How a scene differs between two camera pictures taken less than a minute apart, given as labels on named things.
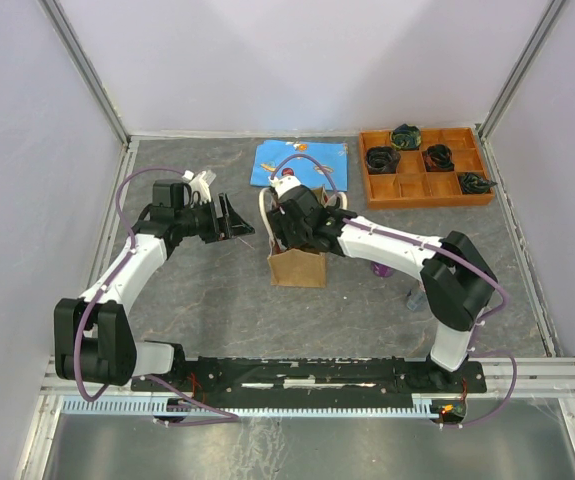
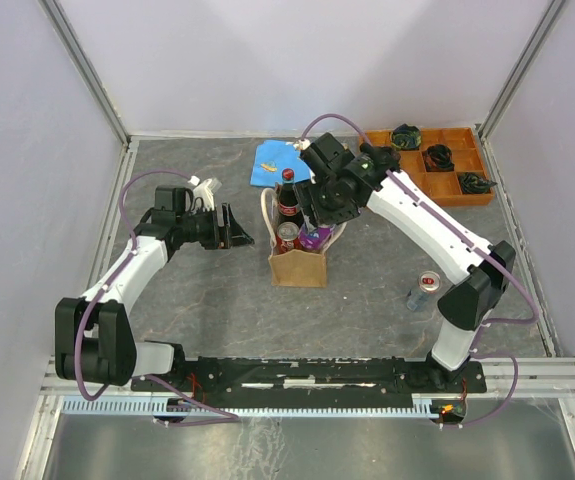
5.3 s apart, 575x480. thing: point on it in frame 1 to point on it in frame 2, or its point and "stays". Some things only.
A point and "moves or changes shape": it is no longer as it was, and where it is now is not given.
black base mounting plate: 229,377 stays
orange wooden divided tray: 412,185 stays
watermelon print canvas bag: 297,267 stays
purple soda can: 381,270 moves or changes shape
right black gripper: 279,221 to 308,195
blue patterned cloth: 270,153 stays
